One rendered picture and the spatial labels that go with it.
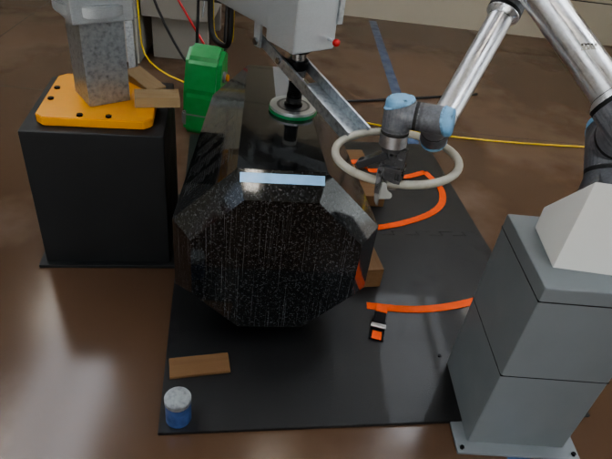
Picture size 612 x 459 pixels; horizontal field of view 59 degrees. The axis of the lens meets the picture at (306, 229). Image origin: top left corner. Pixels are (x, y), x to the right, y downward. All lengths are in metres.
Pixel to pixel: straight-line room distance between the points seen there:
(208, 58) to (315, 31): 1.75
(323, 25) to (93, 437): 1.82
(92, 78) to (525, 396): 2.18
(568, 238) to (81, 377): 1.90
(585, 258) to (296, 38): 1.32
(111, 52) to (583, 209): 1.96
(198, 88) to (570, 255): 2.82
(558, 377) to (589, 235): 0.57
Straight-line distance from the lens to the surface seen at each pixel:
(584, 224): 1.85
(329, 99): 2.37
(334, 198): 2.11
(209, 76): 3.96
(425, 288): 2.96
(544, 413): 2.35
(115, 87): 2.68
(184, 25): 5.35
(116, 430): 2.30
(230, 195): 2.06
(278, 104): 2.52
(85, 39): 2.57
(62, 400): 2.43
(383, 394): 2.43
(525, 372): 2.12
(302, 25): 2.28
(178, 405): 2.16
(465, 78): 1.94
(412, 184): 1.87
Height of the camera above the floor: 1.91
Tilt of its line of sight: 37 degrees down
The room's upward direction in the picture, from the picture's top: 8 degrees clockwise
